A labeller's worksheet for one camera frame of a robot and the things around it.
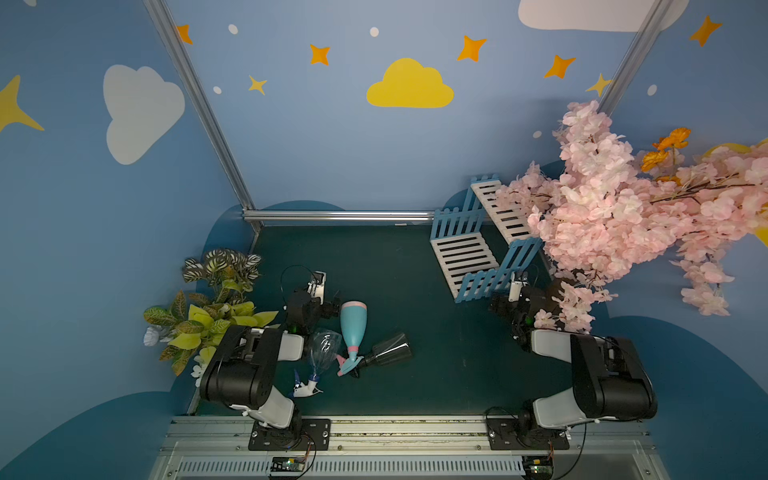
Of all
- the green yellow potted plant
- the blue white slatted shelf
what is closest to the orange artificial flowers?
the blue white slatted shelf

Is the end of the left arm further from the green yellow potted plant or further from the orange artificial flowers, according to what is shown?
the orange artificial flowers

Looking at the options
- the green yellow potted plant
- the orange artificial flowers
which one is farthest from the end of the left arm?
the orange artificial flowers

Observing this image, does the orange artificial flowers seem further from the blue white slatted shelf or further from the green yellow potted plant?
the green yellow potted plant
